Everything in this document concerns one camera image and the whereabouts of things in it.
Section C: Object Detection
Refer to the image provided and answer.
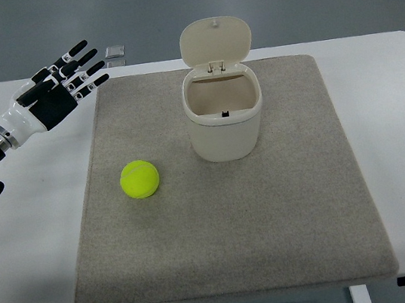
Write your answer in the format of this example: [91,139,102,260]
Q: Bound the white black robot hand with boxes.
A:
[0,39,109,152]

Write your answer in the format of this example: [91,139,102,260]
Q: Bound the yellow-green tennis ball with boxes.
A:
[119,160,160,199]

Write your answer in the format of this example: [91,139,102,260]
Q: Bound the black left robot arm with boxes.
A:
[0,40,109,194]

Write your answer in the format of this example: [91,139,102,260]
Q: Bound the beige bin with open lid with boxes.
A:
[179,16,263,163]

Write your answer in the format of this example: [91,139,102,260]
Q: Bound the grey felt mat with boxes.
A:
[75,54,399,303]

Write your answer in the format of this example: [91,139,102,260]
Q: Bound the white right table leg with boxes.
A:
[349,284,372,303]

